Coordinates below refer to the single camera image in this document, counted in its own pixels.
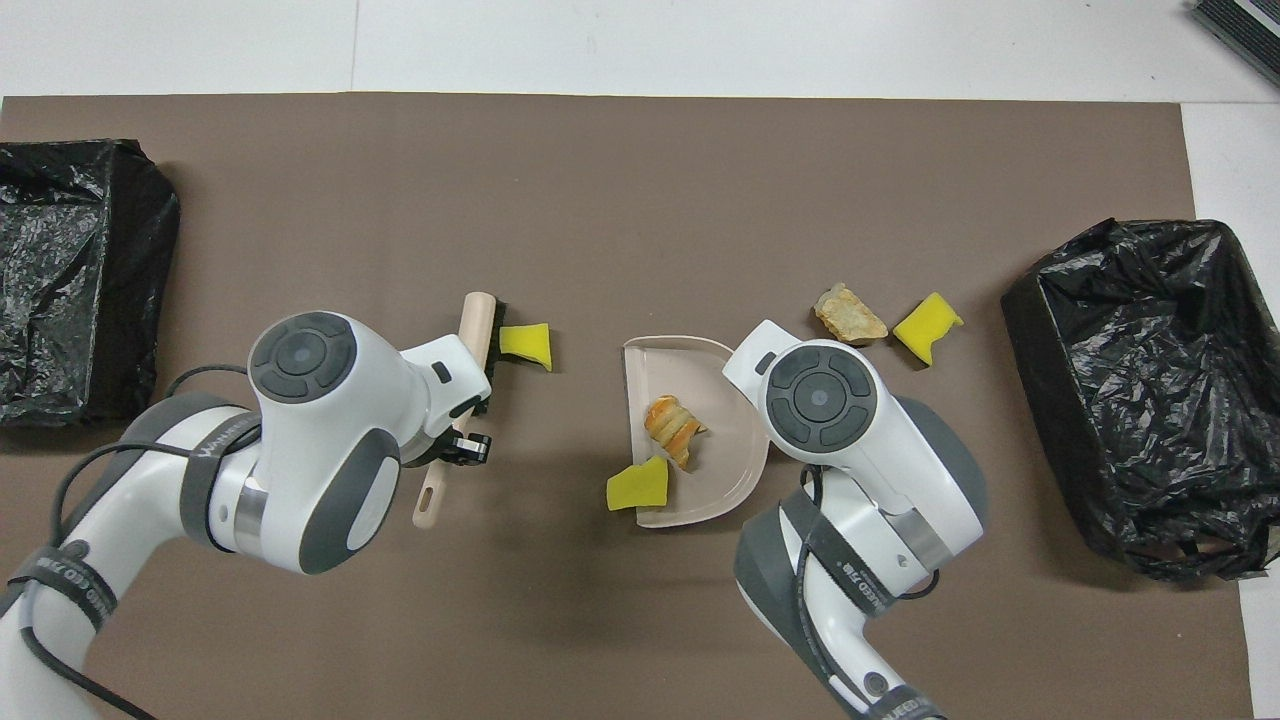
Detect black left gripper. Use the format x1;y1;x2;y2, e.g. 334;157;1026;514
437;393;494;467

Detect yellow sponge piece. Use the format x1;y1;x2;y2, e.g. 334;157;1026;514
892;291;966;368
498;322;554;373
605;455;671;513

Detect beige brush with black bristles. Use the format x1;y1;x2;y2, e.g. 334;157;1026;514
412;291;509;531

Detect tan lump with orange streaks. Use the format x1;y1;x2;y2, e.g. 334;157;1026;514
643;394;709;469

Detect beige plastic dustpan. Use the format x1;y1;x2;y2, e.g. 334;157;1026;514
622;335;771;529

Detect bin lined with black bag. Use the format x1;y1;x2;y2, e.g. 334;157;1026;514
1000;217;1280;583
0;138;183;429

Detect brown table mat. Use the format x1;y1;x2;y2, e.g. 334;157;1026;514
0;93;1256;720

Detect large pale tan crumpled lump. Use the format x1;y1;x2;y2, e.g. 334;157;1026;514
812;282;890;347

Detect dark grey ribbed device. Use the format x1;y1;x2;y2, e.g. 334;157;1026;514
1190;0;1280;91

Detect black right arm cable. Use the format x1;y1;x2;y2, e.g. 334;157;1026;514
795;465;941;720

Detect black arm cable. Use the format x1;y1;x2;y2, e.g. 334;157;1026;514
795;465;941;720
20;363;263;720

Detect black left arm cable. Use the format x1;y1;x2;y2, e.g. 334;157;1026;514
20;363;263;720

